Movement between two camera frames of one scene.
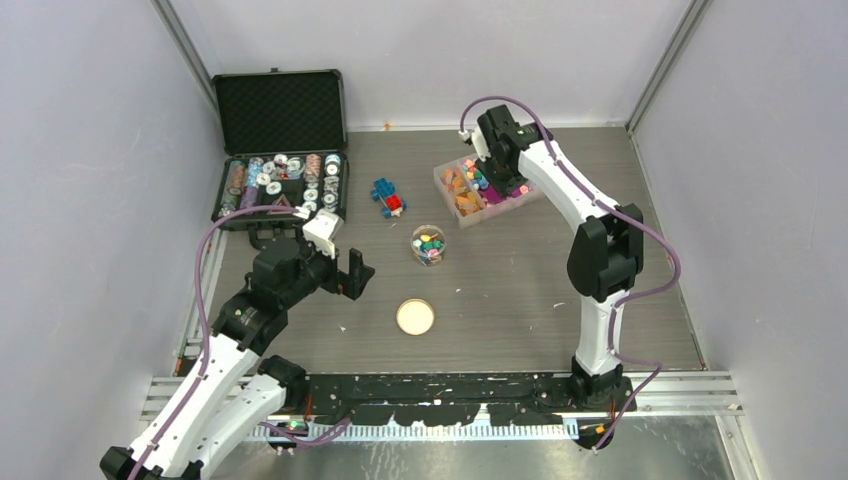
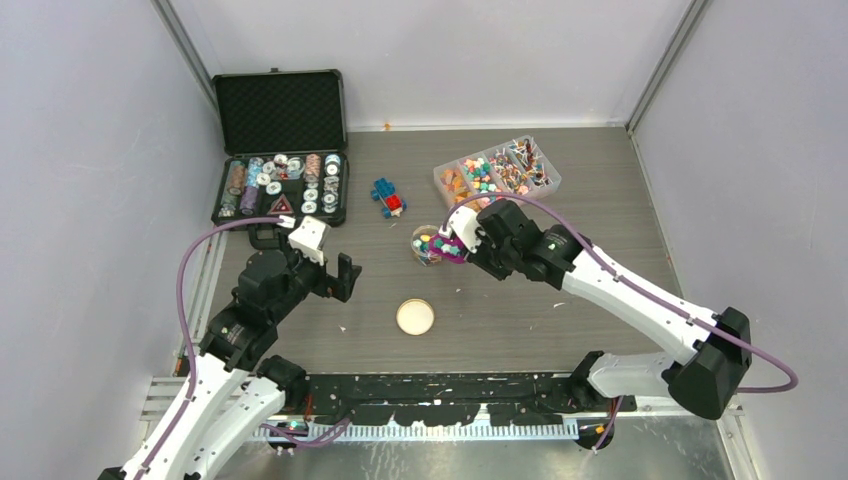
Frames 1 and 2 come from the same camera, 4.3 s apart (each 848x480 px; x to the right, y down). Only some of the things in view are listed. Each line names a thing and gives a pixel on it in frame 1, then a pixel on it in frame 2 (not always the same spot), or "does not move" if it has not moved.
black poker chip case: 283,142 does not move
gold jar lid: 415,317 does not move
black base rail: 455,399 does not move
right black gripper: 505,187 to 479,258
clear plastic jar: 428,244 does not move
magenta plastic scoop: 491,195 to 452,250
